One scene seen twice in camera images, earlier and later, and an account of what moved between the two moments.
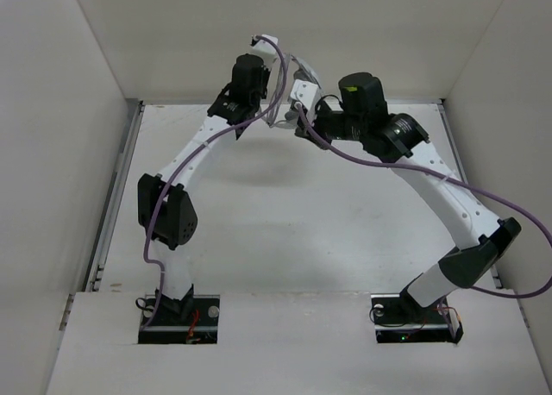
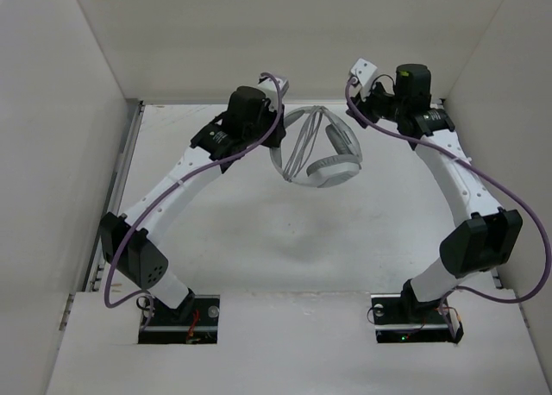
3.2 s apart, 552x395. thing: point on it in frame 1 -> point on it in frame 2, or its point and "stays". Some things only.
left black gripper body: x=261 y=91 -> x=255 y=129
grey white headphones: x=303 y=71 -> x=319 y=149
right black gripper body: x=338 y=124 -> x=381 y=103
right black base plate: x=398 y=320 stays
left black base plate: x=199 y=326 stays
